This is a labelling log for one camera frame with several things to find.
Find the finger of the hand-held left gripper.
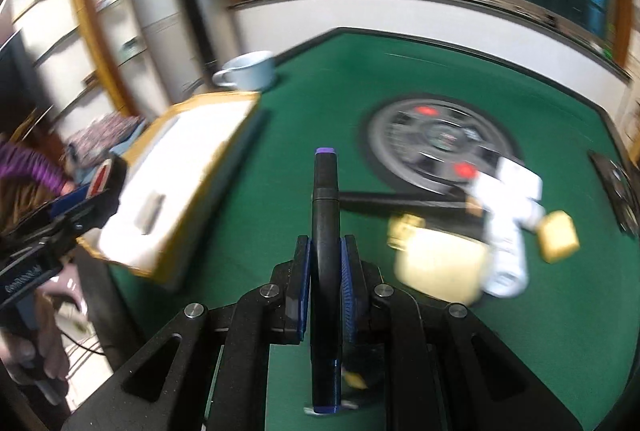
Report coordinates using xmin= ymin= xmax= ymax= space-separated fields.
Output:
xmin=47 ymin=155 xmax=129 ymax=234

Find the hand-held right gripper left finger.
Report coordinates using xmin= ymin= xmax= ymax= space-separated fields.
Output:
xmin=60 ymin=236 xmax=313 ymax=431

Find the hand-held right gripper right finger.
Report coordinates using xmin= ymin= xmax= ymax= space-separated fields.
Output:
xmin=341 ymin=235 xmax=583 ymax=431

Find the small grey block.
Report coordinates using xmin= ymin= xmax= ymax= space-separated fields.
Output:
xmin=136 ymin=192 xmax=167 ymax=234

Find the yellow cardboard box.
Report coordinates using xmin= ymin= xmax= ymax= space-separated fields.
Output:
xmin=82 ymin=91 xmax=264 ymax=293

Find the black marker cream cap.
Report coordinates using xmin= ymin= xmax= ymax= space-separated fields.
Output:
xmin=339 ymin=190 xmax=485 ymax=214

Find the white plug adapter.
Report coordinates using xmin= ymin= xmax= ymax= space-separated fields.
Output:
xmin=496 ymin=157 xmax=544 ymax=202

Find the yellow block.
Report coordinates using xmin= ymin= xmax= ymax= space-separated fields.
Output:
xmin=537 ymin=210 xmax=581 ymax=265

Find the person's left hand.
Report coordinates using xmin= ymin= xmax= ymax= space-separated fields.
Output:
xmin=0 ymin=328 xmax=69 ymax=407

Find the floral cloth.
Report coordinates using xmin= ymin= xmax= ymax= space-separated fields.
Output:
xmin=66 ymin=112 xmax=147 ymax=172

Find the purple striped cloth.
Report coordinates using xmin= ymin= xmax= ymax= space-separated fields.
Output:
xmin=0 ymin=142 xmax=76 ymax=196

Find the black television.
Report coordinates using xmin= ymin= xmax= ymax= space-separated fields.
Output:
xmin=0 ymin=30 xmax=53 ymax=144

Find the round table control panel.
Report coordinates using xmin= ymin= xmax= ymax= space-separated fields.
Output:
xmin=360 ymin=95 xmax=527 ymax=200

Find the white enamel mug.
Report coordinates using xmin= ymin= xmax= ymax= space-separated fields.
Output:
xmin=212 ymin=51 xmax=277 ymax=92

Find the white wall shelf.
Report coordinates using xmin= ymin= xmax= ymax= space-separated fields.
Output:
xmin=0 ymin=0 xmax=151 ymax=132

